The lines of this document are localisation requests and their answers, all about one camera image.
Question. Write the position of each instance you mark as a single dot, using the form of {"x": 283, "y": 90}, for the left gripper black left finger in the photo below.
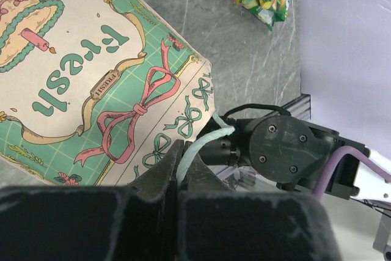
{"x": 130, "y": 222}

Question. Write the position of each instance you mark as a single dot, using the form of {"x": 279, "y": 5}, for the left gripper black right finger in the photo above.
{"x": 216, "y": 223}

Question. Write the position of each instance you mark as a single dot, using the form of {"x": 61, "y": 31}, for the green paper bag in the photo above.
{"x": 94, "y": 92}

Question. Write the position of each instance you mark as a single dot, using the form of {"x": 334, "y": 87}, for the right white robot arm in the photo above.
{"x": 341, "y": 167}

